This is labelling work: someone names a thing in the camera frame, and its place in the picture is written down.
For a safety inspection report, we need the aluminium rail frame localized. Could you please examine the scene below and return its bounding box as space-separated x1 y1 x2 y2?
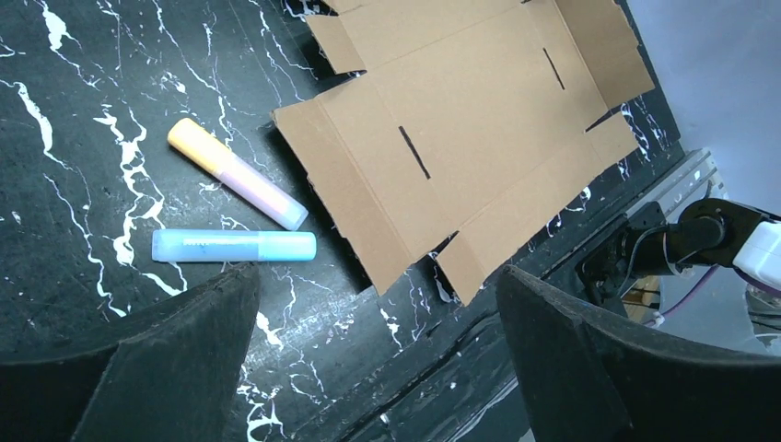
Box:
625 148 729 222

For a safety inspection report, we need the orange pink highlighter marker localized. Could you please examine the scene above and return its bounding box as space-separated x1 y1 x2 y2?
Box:
168 118 309 231

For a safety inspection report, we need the brown cardboard box sheet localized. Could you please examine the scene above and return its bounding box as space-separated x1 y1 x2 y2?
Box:
272 1 653 303

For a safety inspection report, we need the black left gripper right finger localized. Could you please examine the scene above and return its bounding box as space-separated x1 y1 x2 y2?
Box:
495 266 780 441

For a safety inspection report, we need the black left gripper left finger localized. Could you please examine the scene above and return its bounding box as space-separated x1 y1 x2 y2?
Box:
1 263 261 441

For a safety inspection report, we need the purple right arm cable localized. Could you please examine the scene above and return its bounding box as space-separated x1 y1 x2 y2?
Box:
647 263 781 328

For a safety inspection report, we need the blue highlighter marker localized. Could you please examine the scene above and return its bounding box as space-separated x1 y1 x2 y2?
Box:
151 228 317 262

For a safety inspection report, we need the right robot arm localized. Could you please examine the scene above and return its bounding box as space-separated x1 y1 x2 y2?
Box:
576 198 780 305

